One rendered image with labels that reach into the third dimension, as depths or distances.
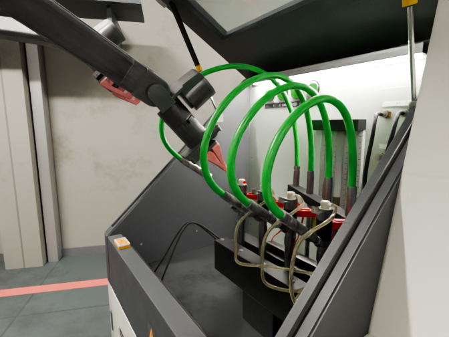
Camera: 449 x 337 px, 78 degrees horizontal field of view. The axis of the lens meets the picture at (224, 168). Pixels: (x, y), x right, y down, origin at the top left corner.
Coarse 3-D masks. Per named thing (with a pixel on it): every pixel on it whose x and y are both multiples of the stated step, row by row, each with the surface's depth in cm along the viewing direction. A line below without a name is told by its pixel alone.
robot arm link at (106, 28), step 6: (102, 24) 75; (108, 24) 73; (114, 24) 73; (96, 30) 75; (102, 30) 73; (108, 30) 73; (114, 30) 73; (108, 36) 73; (114, 36) 74; (120, 36) 75; (114, 42) 75; (120, 42) 76
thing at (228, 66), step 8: (224, 64) 72; (232, 64) 72; (240, 64) 72; (248, 64) 73; (200, 72) 71; (208, 72) 71; (256, 72) 74; (264, 72) 74; (272, 80) 74; (288, 104) 76; (160, 120) 71; (160, 128) 72; (296, 128) 77; (160, 136) 72; (296, 136) 78; (168, 144) 73; (296, 144) 78; (176, 152) 74; (296, 152) 79; (296, 160) 79; (296, 168) 79
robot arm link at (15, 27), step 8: (0, 16) 81; (0, 24) 80; (8, 24) 79; (16, 24) 79; (0, 32) 80; (8, 32) 79; (16, 32) 78; (24, 32) 78; (32, 32) 77; (16, 40) 82; (24, 40) 80; (32, 40) 79; (40, 40) 78; (56, 48) 80
